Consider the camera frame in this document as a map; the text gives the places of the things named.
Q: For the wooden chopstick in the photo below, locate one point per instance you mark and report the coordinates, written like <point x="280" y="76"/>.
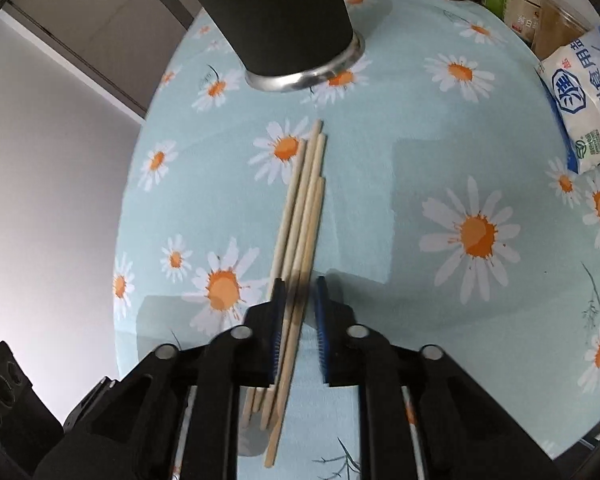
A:
<point x="286" y="247"/>
<point x="297" y="315"/>
<point x="254" y="395"/>
<point x="300" y="239"/>

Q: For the black camera box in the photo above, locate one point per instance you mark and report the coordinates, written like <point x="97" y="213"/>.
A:
<point x="28" y="430"/>

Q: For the blue daisy tablecloth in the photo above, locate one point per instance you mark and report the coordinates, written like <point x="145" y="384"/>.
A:
<point x="449" y="215"/>

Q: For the grey door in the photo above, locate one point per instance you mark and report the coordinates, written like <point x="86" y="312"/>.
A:
<point x="123" y="45"/>

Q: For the blue white salt bag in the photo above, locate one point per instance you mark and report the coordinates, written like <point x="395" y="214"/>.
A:
<point x="572" y="76"/>

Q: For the white lid spice jar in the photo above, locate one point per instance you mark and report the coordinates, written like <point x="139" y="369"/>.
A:
<point x="523" y="18"/>

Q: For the black cylindrical utensil holder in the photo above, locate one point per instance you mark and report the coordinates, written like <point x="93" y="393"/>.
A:
<point x="288" y="45"/>

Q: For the brown spice jar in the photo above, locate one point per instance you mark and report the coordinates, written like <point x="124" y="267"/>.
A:
<point x="559" y="24"/>

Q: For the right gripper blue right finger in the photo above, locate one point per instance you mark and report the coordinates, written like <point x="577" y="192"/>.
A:
<point x="321" y="310"/>

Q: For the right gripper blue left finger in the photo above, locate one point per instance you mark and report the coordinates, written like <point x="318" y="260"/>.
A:
<point x="277" y="312"/>

